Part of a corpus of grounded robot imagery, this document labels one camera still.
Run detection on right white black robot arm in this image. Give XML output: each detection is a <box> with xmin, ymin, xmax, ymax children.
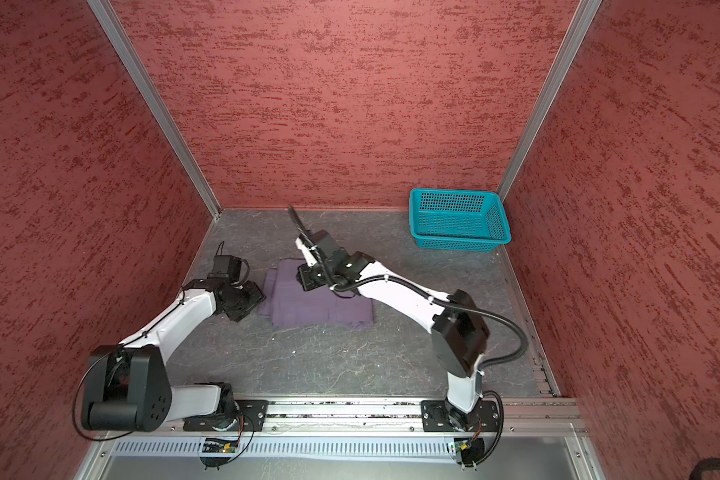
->
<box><xmin>298</xmin><ymin>246</ymin><xmax>489</xmax><ymax>432</ymax></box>

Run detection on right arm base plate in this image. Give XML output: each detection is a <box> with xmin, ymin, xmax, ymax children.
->
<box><xmin>420</xmin><ymin>399</ymin><xmax>501</xmax><ymax>434</ymax></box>

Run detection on small circuit board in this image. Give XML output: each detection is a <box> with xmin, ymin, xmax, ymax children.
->
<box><xmin>200</xmin><ymin>438</ymin><xmax>240</xmax><ymax>456</ymax></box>
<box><xmin>451</xmin><ymin>438</ymin><xmax>485</xmax><ymax>467</ymax></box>

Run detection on white slotted cable duct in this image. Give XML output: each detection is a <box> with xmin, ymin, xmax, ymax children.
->
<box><xmin>112</xmin><ymin>436</ymin><xmax>455</xmax><ymax>463</ymax></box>

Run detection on right aluminium corner post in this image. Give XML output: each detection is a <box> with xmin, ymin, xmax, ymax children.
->
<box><xmin>497</xmin><ymin>0</ymin><xmax>602</xmax><ymax>201</ymax></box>

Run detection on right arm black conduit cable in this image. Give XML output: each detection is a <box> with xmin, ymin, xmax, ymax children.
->
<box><xmin>286</xmin><ymin>205</ymin><xmax>530</xmax><ymax>466</ymax></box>

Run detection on black hose bottom right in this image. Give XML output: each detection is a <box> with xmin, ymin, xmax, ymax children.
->
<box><xmin>686</xmin><ymin>457</ymin><xmax>720</xmax><ymax>480</ymax></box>

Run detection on purple trousers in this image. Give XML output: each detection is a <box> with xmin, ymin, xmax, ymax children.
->
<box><xmin>257</xmin><ymin>259</ymin><xmax>374</xmax><ymax>330</ymax></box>

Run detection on right small circuit board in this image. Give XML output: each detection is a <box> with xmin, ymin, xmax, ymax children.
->
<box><xmin>451</xmin><ymin>438</ymin><xmax>485</xmax><ymax>467</ymax></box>

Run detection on left small circuit board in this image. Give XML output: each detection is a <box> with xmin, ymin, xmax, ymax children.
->
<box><xmin>200</xmin><ymin>438</ymin><xmax>240</xmax><ymax>456</ymax></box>

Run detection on aluminium corner post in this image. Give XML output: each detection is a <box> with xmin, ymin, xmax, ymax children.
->
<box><xmin>87</xmin><ymin>0</ymin><xmax>223</xmax><ymax>221</ymax></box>
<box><xmin>497</xmin><ymin>0</ymin><xmax>602</xmax><ymax>201</ymax></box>

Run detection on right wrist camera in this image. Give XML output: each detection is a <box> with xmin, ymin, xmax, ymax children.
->
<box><xmin>295</xmin><ymin>230</ymin><xmax>345</xmax><ymax>266</ymax></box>

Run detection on left aluminium corner post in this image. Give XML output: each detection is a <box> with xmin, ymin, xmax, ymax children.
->
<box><xmin>87</xmin><ymin>0</ymin><xmax>223</xmax><ymax>221</ymax></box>

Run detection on aluminium front rail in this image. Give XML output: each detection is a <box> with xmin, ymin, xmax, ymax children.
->
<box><xmin>98</xmin><ymin>394</ymin><xmax>586</xmax><ymax>438</ymax></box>

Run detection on teal plastic basket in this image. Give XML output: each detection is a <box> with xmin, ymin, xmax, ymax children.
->
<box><xmin>409</xmin><ymin>188</ymin><xmax>512</xmax><ymax>252</ymax></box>

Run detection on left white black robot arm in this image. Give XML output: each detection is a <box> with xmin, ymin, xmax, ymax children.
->
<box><xmin>71</xmin><ymin>278</ymin><xmax>265</xmax><ymax>442</ymax></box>

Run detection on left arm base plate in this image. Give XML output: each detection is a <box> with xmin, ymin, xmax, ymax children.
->
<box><xmin>183</xmin><ymin>399</ymin><xmax>270</xmax><ymax>434</ymax></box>

